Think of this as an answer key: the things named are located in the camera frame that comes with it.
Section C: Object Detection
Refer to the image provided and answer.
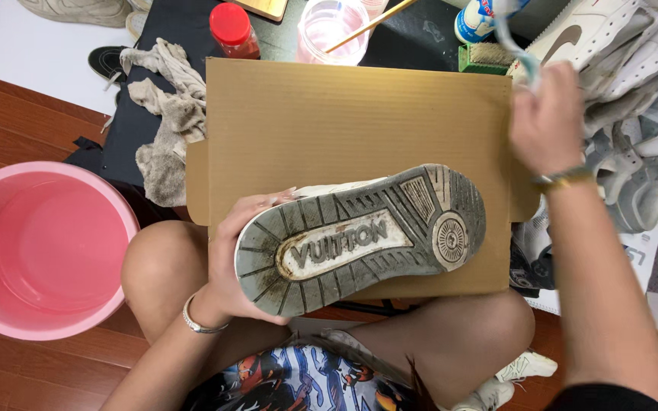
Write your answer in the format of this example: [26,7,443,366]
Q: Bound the white lace-up sneaker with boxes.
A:
[450,349,559,411]

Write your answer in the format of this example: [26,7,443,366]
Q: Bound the pink plastic basin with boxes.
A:
[0,161,141,342]

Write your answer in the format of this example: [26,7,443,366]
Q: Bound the wooden stick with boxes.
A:
[324,0,419,54]

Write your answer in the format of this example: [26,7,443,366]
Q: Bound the white paper sheet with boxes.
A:
[0,0,137,117]

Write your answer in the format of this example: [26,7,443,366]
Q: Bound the blue white toothbrush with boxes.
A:
[492,0,543,88]

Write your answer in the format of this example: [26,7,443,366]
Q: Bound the person's left hand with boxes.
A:
[191,187,299,327]

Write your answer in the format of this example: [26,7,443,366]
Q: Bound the black shirt sleeve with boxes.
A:
[545,383,658,411]

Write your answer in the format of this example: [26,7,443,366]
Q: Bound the person's right leg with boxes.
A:
[345,288,537,409]

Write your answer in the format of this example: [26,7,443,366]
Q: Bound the jar with red lid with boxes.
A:
[209,2,262,61]

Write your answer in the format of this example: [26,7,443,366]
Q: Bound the white sneaker with sole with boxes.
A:
[233,164,487,318]

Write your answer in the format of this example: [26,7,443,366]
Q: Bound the colourful printed shorts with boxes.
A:
[183,330,422,411]

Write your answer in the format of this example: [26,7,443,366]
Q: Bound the silver bracelet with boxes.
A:
[183,293,230,335]

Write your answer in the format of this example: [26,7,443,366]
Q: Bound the gold wrist bracelet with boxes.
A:
[531,166,596,195]

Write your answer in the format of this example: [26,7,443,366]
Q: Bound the wooden board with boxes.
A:
[232,0,289,23]

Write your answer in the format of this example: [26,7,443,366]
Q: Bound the person's leg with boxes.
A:
[345,288,537,409]
[120,220,297,379]

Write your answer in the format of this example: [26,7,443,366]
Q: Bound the green scrub brush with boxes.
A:
[457,42,516,76]

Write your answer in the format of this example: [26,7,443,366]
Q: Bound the pale sneaker toe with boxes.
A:
[125,0,154,41]

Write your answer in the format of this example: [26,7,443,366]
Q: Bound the dirty grey rag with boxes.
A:
[119,38,209,208]

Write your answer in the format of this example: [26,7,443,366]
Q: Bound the black sneaker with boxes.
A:
[87,45,130,84]

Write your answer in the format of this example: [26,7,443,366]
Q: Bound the small clear plastic cup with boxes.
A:
[360,0,390,21]

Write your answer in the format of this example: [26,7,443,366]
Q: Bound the clear cup with pink liquid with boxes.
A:
[296,0,371,67]

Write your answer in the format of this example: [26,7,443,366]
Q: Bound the white bottle with blue label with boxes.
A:
[454,0,531,45]

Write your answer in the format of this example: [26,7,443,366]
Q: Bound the person's right hand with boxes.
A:
[508,59,587,177]

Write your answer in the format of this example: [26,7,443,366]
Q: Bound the black floor mat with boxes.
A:
[63,0,535,229]

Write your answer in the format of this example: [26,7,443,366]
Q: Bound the brown cardboard box lid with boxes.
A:
[185,57,541,301]

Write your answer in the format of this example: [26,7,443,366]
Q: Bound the beige sneaker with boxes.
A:
[17,0,133,29]

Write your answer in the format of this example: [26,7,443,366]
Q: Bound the heap of white grey sneakers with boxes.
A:
[508,0,658,235]

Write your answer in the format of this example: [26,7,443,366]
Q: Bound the person's left leg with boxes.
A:
[120,220,297,379]

